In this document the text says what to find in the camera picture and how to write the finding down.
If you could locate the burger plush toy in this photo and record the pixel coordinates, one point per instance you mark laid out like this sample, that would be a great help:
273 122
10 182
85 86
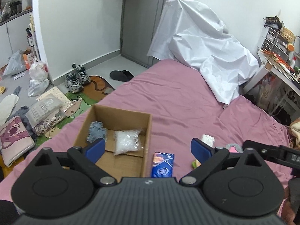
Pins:
196 164

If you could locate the grey door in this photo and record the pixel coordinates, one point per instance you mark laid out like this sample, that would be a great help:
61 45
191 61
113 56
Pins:
139 21

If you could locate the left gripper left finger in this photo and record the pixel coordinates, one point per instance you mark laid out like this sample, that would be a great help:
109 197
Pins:
84 160

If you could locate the grey mailer bag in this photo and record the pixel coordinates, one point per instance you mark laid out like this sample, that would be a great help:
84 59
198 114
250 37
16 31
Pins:
16 64

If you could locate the silver plastic bag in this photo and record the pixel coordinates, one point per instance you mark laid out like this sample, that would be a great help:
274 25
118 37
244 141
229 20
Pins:
37 87

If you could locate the clear packaged clothing bag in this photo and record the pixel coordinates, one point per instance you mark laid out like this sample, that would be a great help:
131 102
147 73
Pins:
42 112

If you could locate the clear plastic bead bag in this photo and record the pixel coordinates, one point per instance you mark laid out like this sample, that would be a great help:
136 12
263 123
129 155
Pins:
127 141

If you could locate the black slippers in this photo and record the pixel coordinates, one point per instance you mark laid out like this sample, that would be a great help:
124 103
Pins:
123 76

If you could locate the blue tissue pack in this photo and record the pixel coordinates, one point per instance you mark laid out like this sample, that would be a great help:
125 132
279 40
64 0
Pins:
162 165

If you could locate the grey sneakers pair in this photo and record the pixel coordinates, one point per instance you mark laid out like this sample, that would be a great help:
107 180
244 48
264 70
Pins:
77 79

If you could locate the grey pink plush paw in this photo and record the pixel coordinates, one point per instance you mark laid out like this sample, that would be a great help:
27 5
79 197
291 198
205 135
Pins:
234 148

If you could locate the white insole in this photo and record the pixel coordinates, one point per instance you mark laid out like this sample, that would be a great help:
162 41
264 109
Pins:
6 107

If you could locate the white soft packet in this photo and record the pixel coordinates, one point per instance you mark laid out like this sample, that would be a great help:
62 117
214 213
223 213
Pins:
208 140

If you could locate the pink cartoon laptop sleeve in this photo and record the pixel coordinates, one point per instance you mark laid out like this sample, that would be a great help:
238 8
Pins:
15 140

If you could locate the cartoon floor mat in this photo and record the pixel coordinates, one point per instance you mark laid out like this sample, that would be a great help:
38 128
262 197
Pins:
74 105

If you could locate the spray bottle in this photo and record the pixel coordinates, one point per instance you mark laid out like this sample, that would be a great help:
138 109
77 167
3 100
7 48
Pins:
29 37

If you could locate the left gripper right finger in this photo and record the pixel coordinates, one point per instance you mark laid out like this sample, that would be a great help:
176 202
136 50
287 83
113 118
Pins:
211 159

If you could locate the blue grey knitted cloth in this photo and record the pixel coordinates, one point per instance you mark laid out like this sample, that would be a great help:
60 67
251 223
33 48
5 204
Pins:
96 131

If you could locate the pink bed sheet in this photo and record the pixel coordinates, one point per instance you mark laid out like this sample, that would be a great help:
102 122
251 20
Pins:
46 189

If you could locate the grey drawer organizer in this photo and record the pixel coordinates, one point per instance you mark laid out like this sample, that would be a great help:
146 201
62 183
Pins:
272 41

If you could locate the cardboard box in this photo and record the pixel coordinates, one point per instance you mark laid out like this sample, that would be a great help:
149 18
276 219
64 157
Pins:
130 164

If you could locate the white plastic bag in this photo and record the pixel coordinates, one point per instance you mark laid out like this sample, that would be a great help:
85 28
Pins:
38 71

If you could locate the white draped sheet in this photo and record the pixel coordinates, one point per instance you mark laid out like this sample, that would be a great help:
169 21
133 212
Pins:
191 33

